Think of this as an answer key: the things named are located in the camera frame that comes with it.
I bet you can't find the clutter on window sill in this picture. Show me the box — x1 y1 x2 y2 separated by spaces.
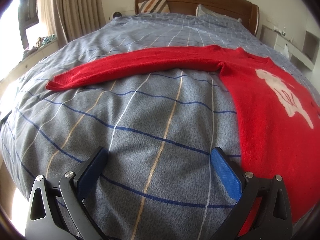
23 34 56 59

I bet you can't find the white built-in desk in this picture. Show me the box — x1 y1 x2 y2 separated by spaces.
260 25 319 78

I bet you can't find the white plastic bag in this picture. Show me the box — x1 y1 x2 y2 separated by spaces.
282 43 292 60

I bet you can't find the red knit sweater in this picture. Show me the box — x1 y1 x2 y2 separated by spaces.
46 45 319 239

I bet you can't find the small white round fan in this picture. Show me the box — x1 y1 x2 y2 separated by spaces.
112 11 122 19

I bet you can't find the white bed pillow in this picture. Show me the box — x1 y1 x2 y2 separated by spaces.
196 4 242 23

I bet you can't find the beige pleated curtain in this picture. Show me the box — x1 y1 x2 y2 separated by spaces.
37 0 106 48

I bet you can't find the brown wooden headboard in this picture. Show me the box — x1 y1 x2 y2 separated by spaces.
135 0 260 35

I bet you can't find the window with dark frame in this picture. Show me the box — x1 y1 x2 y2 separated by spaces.
18 0 39 49

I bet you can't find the striped throw pillow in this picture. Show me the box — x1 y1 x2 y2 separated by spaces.
138 0 170 14

